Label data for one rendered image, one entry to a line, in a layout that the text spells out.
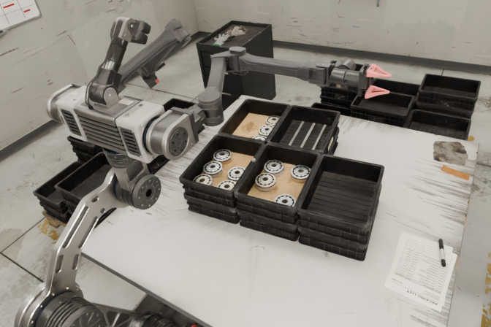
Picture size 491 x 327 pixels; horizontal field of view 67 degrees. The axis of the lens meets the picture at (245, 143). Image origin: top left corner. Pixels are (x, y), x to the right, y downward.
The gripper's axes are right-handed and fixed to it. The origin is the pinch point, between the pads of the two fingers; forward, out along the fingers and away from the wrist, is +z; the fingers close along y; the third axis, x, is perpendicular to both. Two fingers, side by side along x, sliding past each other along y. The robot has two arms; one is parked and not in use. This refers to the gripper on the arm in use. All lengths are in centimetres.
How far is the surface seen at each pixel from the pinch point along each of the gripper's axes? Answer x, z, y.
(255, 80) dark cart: -141, -148, 96
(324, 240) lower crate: 21, -14, 68
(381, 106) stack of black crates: -140, -33, 98
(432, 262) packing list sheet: 6, 28, 76
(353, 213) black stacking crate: 6, -6, 63
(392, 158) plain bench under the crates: -55, -4, 76
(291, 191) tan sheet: 6, -37, 62
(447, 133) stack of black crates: -139, 17, 109
